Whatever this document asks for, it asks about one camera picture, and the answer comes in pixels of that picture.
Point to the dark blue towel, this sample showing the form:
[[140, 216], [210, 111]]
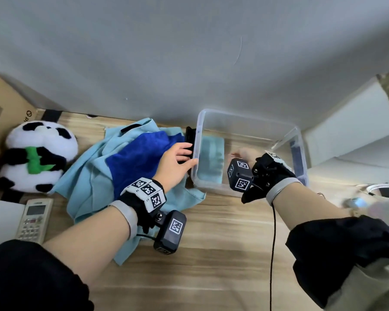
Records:
[[136, 158]]

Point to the clear plastic storage box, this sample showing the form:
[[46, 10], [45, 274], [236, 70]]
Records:
[[246, 132]]

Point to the white shelf unit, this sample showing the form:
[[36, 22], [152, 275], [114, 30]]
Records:
[[343, 126]]

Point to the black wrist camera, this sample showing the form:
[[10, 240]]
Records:
[[170, 231], [240, 176]]

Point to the panda plush toy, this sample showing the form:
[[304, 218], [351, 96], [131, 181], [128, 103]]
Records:
[[35, 139]]

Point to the person's right forearm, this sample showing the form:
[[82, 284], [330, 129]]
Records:
[[304, 207]]

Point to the person's right hand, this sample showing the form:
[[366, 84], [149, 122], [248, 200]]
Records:
[[246, 154]]

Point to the person's left hand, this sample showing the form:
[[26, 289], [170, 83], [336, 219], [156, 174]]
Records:
[[171, 168]]

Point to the beige coat with black buttons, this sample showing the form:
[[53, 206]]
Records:
[[376, 288]]

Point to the plain brown cardboard box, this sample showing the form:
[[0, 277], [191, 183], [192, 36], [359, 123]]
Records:
[[6, 113]]

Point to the white remote control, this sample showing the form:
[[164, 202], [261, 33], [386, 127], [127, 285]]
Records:
[[34, 220]]

